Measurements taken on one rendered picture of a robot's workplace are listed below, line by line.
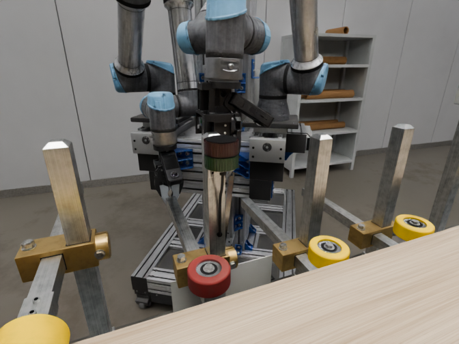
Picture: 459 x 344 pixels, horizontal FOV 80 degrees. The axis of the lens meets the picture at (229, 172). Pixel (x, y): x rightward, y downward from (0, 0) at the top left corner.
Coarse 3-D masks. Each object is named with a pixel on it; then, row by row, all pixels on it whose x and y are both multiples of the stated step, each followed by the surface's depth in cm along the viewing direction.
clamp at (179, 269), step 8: (200, 248) 62; (232, 248) 62; (176, 256) 59; (192, 256) 59; (224, 256) 59; (232, 256) 60; (176, 264) 57; (184, 264) 57; (232, 264) 60; (176, 272) 56; (184, 272) 56; (176, 280) 58; (184, 280) 57
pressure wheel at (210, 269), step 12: (192, 264) 51; (204, 264) 52; (216, 264) 52; (228, 264) 51; (192, 276) 48; (204, 276) 48; (216, 276) 48; (228, 276) 49; (192, 288) 49; (204, 288) 47; (216, 288) 48
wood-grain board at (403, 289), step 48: (432, 240) 59; (288, 288) 47; (336, 288) 47; (384, 288) 47; (432, 288) 47; (96, 336) 38; (144, 336) 38; (192, 336) 38; (240, 336) 38; (288, 336) 38; (336, 336) 38; (384, 336) 38; (432, 336) 38
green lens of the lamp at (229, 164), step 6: (204, 156) 47; (204, 162) 48; (210, 162) 46; (216, 162) 45; (222, 162) 45; (228, 162) 45; (234, 162) 46; (210, 168) 46; (216, 168) 46; (222, 168) 45; (228, 168) 46; (234, 168) 47
